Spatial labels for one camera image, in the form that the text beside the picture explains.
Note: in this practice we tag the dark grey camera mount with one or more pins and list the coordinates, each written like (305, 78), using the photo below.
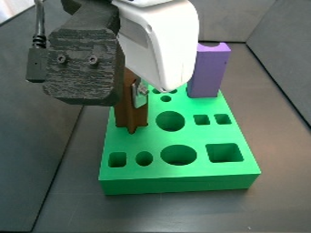
(86, 59)

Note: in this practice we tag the brown star-shaped block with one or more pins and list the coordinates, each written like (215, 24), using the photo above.
(128, 116)

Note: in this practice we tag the purple rectangular notched block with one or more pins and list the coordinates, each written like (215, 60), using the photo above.
(207, 78)

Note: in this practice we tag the green shape sorting board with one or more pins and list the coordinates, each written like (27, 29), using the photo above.
(190, 150)

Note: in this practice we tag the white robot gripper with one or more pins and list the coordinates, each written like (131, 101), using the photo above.
(158, 37)

